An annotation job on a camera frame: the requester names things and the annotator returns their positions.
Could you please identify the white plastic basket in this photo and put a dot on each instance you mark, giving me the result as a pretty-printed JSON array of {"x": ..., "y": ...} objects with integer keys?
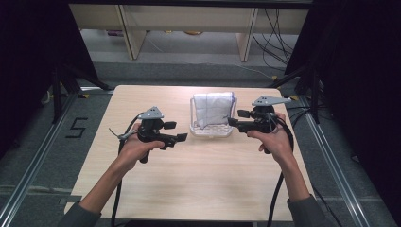
[{"x": 210, "y": 131}]

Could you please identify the person's left hand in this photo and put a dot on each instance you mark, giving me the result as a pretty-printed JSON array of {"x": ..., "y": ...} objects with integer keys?
[{"x": 135, "y": 151}]

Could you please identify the light wooden desk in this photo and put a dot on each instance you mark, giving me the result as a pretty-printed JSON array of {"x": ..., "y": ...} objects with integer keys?
[{"x": 189, "y": 19}]

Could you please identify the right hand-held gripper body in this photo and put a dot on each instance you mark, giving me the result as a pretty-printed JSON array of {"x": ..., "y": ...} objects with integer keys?
[{"x": 263, "y": 118}]

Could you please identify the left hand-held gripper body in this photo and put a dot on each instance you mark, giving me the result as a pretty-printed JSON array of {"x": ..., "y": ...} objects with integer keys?
[{"x": 150, "y": 127}]

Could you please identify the black metal stand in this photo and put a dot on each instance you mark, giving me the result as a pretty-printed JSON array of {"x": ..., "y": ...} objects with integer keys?
[
  {"x": 310, "y": 85},
  {"x": 64, "y": 85}
]

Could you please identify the person's right hand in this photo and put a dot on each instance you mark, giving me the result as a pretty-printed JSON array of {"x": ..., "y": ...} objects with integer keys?
[{"x": 277, "y": 143}]

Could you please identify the aluminium floor rail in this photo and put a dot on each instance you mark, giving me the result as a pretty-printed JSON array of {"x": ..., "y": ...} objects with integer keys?
[
  {"x": 34, "y": 167},
  {"x": 334, "y": 164}
]

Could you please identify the black curtain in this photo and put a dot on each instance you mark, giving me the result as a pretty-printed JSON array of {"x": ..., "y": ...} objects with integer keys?
[
  {"x": 362, "y": 78},
  {"x": 34, "y": 63}
]

